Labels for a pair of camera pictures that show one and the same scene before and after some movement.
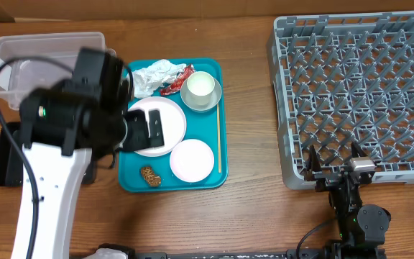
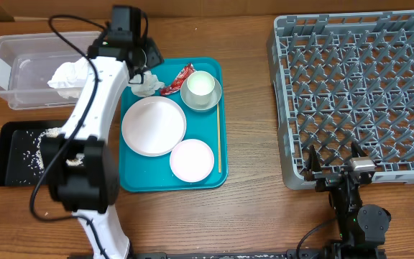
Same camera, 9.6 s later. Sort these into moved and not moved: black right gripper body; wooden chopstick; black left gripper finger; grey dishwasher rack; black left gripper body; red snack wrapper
Moved: black left gripper body; black left gripper finger
Not moved: red snack wrapper; black right gripper body; wooden chopstick; grey dishwasher rack
